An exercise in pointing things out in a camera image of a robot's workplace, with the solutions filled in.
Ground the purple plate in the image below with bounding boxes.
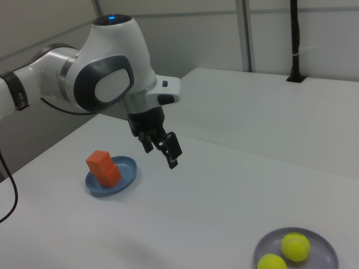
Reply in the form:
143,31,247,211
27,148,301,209
253,227,339,269

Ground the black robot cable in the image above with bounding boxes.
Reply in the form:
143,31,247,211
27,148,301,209
0,96,95,224

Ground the yellow tennis ball black print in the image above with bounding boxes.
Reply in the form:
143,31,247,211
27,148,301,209
281,231,311,261

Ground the plain yellow tennis ball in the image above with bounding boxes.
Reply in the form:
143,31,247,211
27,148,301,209
257,253,288,269

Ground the black camera stand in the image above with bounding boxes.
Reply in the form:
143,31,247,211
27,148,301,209
286,0,307,84

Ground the orange cube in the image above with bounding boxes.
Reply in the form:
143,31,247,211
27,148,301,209
85,150,113,176
96,164,123,188

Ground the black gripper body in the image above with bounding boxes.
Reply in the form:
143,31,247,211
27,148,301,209
127,106,167,138

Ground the blue plate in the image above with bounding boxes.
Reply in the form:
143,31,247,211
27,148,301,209
85,156,137,197

